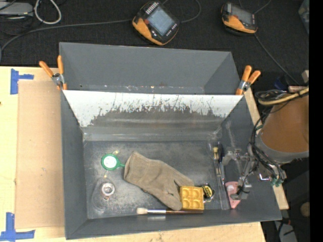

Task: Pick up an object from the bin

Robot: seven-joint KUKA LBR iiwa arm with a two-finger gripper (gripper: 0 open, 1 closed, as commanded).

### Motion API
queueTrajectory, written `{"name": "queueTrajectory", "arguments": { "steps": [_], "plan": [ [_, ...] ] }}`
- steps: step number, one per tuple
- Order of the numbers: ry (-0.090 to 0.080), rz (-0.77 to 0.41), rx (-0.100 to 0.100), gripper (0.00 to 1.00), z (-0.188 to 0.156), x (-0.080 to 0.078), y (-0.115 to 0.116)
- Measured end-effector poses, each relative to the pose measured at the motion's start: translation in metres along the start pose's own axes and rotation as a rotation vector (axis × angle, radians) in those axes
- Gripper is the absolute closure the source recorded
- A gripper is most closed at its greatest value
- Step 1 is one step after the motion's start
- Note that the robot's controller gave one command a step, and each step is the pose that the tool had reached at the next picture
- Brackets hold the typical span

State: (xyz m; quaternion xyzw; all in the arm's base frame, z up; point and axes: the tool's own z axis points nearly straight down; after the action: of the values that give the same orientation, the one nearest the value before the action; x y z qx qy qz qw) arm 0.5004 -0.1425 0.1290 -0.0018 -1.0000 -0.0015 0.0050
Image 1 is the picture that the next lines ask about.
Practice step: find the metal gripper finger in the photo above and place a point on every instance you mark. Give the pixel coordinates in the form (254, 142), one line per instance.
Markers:
(244, 186)
(233, 155)

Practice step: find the black and yellow tape measure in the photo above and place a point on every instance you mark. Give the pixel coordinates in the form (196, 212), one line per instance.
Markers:
(208, 191)

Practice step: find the yellow toy building block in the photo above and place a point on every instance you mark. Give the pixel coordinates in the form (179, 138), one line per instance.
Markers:
(191, 198)

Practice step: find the tan leather work glove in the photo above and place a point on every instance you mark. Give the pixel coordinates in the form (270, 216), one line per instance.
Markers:
(154, 176)

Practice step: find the green and white round disc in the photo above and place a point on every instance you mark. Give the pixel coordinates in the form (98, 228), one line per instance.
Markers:
(110, 162)

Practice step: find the grey metal bin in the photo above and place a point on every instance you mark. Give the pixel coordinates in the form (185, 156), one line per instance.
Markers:
(141, 67)

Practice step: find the brown cardboard board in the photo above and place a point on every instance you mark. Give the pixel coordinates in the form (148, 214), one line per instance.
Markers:
(38, 155)

